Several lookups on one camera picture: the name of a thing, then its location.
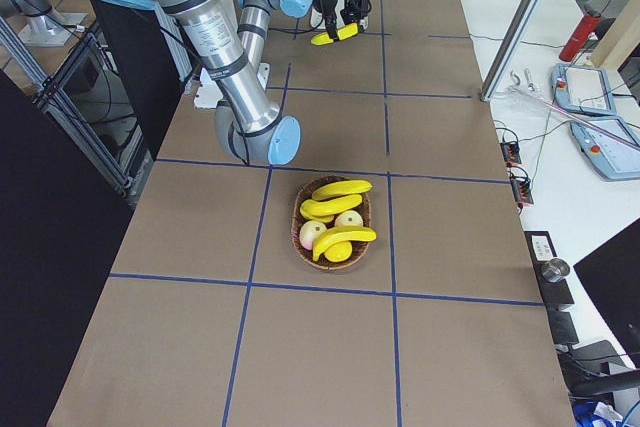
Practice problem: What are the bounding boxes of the yellow banana carried to tray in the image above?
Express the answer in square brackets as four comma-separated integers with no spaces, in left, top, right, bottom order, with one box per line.
[311,23,362,46]

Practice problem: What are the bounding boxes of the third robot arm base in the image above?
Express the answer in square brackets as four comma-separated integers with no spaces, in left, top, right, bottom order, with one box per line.
[1,0,88,47]

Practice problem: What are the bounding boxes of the yellow banana basket left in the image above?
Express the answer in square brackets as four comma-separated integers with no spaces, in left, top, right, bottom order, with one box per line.
[311,180,372,201]

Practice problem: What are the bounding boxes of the yellow banana basket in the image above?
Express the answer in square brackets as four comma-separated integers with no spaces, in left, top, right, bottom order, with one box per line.
[300,194,363,217]
[311,180,372,201]

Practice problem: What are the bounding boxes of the yellow banana basket middle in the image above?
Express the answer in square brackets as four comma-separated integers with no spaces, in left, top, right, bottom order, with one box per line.
[300,194,363,217]

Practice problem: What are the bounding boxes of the yellow banana basket outer edge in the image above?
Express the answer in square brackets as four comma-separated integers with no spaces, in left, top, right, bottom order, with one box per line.
[312,226,377,262]

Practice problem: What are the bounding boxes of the white pink long stick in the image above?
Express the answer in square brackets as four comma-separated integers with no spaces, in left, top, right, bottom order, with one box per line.
[501,86,639,150]

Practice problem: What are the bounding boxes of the pink white peach front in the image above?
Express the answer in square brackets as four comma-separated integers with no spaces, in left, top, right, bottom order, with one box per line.
[334,210,364,227]

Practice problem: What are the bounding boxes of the pink white peach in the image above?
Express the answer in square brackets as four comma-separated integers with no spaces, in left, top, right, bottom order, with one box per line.
[298,220,327,250]
[334,210,364,227]

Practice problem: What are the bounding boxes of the small yellow banana underneath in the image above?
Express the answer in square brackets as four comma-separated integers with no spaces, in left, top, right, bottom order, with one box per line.
[309,215,335,224]

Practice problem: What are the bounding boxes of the pink white peach back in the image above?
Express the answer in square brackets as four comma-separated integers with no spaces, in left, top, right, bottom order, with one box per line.
[298,220,327,250]

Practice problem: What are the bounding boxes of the red bottle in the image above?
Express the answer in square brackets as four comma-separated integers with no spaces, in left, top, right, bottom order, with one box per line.
[559,11,602,62]

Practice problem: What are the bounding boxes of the blue teach pendant far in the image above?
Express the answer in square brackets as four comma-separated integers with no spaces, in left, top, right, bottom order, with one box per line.
[551,63,617,115]

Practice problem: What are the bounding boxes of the blue teach pendant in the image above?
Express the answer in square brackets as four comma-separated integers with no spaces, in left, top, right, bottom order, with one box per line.
[551,63,617,115]
[570,116,639,181]

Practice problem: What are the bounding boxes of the blue teach pendant near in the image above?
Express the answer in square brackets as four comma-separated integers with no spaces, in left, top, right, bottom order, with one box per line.
[570,116,639,181]

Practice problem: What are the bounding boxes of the black box with label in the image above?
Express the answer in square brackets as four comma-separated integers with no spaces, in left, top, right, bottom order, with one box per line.
[524,231,574,310]

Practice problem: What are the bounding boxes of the metal cylinder weight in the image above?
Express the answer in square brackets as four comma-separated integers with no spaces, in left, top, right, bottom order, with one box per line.
[540,257,571,283]

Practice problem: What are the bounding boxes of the black monitor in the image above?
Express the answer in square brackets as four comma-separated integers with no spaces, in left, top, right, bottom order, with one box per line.
[575,220,639,366]

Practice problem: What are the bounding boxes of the aluminium frame post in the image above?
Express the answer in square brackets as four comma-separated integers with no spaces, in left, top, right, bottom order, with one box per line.
[480,0,541,102]

